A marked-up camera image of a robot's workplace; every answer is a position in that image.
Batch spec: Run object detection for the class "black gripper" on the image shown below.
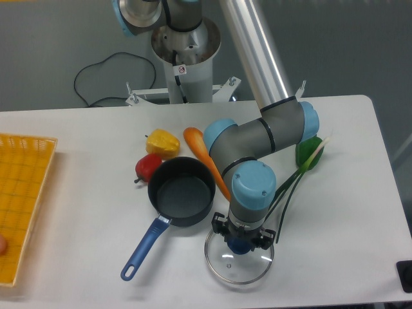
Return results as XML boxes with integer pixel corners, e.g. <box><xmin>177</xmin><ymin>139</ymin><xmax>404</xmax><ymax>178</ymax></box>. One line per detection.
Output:
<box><xmin>211</xmin><ymin>212</ymin><xmax>276</xmax><ymax>250</ymax></box>

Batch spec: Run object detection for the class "glass lid blue knob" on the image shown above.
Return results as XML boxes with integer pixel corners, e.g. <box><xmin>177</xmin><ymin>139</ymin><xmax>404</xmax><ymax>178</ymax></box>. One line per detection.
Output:
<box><xmin>203</xmin><ymin>229</ymin><xmax>275</xmax><ymax>285</ymax></box>

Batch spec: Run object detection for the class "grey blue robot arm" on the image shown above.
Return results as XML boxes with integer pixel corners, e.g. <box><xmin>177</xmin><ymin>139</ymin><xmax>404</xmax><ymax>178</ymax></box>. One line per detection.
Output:
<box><xmin>112</xmin><ymin>1</ymin><xmax>319</xmax><ymax>254</ymax></box>

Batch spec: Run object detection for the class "toy green onion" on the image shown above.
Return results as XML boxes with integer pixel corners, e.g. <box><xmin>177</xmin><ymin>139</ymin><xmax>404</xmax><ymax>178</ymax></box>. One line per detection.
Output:
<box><xmin>265</xmin><ymin>136</ymin><xmax>331</xmax><ymax>243</ymax></box>

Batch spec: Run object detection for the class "green toy bell pepper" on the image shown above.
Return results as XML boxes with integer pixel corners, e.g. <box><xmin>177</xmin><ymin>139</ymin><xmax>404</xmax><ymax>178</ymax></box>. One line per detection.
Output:
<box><xmin>295</xmin><ymin>136</ymin><xmax>323</xmax><ymax>171</ymax></box>

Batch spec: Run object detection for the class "toy baguette bread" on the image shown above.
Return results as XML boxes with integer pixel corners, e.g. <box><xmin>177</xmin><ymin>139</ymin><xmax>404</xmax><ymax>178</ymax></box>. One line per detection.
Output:
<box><xmin>183</xmin><ymin>127</ymin><xmax>231</xmax><ymax>201</ymax></box>

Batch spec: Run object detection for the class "red toy bell pepper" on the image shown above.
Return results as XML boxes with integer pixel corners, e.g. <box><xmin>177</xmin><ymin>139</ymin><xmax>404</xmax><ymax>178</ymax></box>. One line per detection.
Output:
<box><xmin>134</xmin><ymin>154</ymin><xmax>162</xmax><ymax>183</ymax></box>

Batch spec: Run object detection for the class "yellow toy bell pepper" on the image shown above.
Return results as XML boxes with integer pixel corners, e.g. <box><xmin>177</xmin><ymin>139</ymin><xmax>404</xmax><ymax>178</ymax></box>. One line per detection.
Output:
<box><xmin>145</xmin><ymin>129</ymin><xmax>180</xmax><ymax>160</ymax></box>

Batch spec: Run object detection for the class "black device table corner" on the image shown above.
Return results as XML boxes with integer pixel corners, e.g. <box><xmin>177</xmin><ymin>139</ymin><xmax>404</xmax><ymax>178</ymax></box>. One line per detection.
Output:
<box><xmin>396</xmin><ymin>260</ymin><xmax>412</xmax><ymax>294</ymax></box>

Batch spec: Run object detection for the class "yellow woven basket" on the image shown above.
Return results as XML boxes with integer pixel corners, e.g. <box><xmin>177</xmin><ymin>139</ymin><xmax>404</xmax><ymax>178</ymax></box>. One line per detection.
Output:
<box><xmin>1</xmin><ymin>133</ymin><xmax>58</xmax><ymax>287</ymax></box>

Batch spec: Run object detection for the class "dark saucepan blue handle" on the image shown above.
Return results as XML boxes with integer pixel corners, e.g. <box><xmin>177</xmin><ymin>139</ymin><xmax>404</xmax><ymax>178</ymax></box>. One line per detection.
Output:
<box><xmin>120</xmin><ymin>156</ymin><xmax>216</xmax><ymax>281</ymax></box>

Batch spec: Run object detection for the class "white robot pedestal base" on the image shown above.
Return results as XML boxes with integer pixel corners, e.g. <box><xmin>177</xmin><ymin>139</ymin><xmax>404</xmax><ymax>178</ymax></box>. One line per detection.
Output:
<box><xmin>125</xmin><ymin>17</ymin><xmax>306</xmax><ymax>106</ymax></box>

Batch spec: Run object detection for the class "black cable on floor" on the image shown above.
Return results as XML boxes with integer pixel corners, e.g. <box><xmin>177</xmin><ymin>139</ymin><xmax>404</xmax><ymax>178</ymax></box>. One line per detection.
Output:
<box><xmin>73</xmin><ymin>51</ymin><xmax>157</xmax><ymax>108</ymax></box>

